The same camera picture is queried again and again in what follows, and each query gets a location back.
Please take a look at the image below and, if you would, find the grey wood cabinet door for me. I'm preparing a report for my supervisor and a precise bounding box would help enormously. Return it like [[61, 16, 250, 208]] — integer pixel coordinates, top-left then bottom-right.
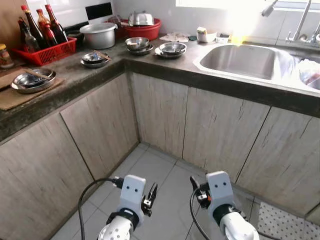
[[182, 87, 271, 183], [60, 73, 140, 182], [130, 72, 190, 161], [236, 106, 320, 218], [0, 112, 96, 240]]

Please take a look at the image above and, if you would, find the white dotted floor mat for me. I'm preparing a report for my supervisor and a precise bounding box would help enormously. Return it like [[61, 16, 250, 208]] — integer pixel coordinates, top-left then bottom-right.
[[257, 201, 320, 240]]

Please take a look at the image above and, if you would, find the stainless steel sink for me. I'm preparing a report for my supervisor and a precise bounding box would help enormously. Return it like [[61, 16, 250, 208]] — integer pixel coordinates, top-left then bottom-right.
[[193, 42, 320, 97]]

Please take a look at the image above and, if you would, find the brown wooden chopstick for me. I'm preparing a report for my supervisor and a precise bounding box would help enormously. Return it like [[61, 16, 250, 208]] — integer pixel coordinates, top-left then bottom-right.
[[93, 51, 111, 62], [25, 68, 51, 80], [94, 50, 112, 62], [24, 69, 50, 80]]

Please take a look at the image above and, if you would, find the white cup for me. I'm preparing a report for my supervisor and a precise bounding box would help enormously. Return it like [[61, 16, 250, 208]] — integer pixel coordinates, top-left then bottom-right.
[[196, 26, 217, 44]]

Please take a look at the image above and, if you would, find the white cloth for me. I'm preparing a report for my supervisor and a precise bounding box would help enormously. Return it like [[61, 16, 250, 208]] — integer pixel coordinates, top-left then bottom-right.
[[159, 32, 192, 43]]

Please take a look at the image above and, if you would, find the small white container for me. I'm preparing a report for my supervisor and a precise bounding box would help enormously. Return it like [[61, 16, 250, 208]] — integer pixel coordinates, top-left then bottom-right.
[[216, 33, 231, 44]]

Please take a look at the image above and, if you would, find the yellow drinking glass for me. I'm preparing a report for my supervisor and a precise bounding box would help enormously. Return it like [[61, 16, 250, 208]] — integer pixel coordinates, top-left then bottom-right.
[[231, 34, 246, 47]]

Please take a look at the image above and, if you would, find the white plastic bag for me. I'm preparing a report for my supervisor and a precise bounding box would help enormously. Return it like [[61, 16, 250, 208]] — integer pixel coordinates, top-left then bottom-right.
[[298, 58, 320, 90]]

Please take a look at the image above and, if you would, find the red plastic basin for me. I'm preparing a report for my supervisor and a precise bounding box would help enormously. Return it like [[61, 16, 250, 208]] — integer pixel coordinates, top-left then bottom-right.
[[119, 18, 162, 41]]

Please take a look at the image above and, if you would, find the silver metal cooking pot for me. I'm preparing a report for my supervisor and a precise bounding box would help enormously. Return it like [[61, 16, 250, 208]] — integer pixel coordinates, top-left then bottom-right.
[[80, 22, 119, 50]]

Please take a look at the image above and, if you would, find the large steel bowl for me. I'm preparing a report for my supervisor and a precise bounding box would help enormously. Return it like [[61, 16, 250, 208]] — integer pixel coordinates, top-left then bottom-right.
[[14, 68, 56, 89]]

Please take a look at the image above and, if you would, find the brown wooden cutting board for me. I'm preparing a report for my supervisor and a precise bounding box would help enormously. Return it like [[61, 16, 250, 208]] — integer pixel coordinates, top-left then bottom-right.
[[0, 66, 66, 112]]

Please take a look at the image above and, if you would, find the domed steel lid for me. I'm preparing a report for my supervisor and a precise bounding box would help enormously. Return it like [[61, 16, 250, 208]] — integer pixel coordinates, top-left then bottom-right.
[[128, 11, 155, 27]]

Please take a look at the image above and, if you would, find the red plastic basket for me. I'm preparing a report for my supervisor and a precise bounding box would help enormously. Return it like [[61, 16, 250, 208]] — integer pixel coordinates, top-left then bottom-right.
[[12, 37, 78, 67]]

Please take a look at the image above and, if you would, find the bright window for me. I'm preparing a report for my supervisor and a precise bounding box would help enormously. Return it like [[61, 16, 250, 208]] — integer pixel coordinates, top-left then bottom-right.
[[175, 0, 320, 11]]

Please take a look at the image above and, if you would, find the gooseneck faucet with spray head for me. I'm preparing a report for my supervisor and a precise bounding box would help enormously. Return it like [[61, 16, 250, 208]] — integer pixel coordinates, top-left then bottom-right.
[[260, 0, 315, 45]]

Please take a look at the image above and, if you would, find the red label sauce bottle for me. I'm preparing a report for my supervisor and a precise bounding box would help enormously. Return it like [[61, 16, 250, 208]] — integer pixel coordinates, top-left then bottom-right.
[[36, 8, 58, 47]]

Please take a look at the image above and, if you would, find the dark sauce bottle red cap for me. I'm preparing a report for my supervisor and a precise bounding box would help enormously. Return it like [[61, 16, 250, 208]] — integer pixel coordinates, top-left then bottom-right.
[[20, 4, 47, 50], [44, 4, 69, 45]]

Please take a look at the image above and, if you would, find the dark glass bottle black cap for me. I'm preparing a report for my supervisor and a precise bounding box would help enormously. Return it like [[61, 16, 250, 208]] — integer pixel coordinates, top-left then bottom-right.
[[18, 17, 41, 53]]

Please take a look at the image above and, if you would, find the glass jar yellow lid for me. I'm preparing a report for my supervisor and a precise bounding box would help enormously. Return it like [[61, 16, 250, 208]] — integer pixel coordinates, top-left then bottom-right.
[[0, 43, 15, 69]]

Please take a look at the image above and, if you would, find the upright brown wooden board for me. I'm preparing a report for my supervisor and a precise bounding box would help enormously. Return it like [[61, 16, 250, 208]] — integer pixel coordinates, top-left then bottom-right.
[[0, 0, 28, 51]]

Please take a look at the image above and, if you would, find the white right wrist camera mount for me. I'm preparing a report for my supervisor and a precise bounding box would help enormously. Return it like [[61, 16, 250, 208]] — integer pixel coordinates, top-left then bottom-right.
[[206, 171, 236, 210]]

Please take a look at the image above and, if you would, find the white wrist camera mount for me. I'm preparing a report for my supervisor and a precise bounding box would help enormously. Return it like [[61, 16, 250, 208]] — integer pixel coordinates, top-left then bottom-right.
[[206, 171, 236, 210], [119, 175, 147, 216]]

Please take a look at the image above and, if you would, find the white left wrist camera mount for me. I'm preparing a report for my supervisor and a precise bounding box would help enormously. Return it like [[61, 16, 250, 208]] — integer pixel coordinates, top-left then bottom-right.
[[119, 175, 147, 216]]

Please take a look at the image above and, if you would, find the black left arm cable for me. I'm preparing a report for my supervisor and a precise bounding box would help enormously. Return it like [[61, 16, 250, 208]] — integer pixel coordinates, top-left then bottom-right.
[[77, 177, 125, 240]]

